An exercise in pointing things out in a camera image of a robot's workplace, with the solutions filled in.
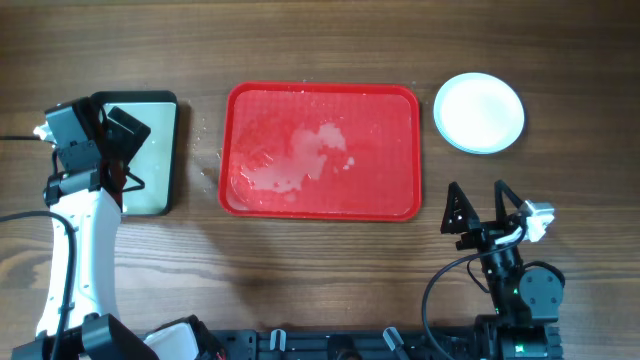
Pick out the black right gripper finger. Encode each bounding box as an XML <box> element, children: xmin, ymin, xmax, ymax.
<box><xmin>440</xmin><ymin>182</ymin><xmax>481</xmax><ymax>234</ymax></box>
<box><xmin>493</xmin><ymin>179</ymin><xmax>525</xmax><ymax>226</ymax></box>

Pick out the white plate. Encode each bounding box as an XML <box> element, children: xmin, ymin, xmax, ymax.
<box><xmin>433</xmin><ymin>72</ymin><xmax>525</xmax><ymax>126</ymax></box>

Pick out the teal plate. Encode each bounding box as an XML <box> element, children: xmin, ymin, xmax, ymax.
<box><xmin>435</xmin><ymin>118</ymin><xmax>524</xmax><ymax>154</ymax></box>

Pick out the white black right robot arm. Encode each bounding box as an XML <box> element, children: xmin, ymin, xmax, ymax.
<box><xmin>440</xmin><ymin>180</ymin><xmax>566</xmax><ymax>359</ymax></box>

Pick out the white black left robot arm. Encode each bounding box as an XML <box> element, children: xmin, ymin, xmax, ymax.
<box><xmin>11</xmin><ymin>90</ymin><xmax>202</xmax><ymax>359</ymax></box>

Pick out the black rectangular water tray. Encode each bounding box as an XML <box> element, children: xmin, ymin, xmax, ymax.
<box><xmin>91</xmin><ymin>90</ymin><xmax>179</xmax><ymax>217</ymax></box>

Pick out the red plastic serving tray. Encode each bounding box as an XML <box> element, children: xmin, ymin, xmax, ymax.
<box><xmin>218</xmin><ymin>82</ymin><xmax>422</xmax><ymax>222</ymax></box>

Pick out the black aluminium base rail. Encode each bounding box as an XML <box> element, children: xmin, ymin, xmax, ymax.
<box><xmin>209</xmin><ymin>325</ymin><xmax>564</xmax><ymax>360</ymax></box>

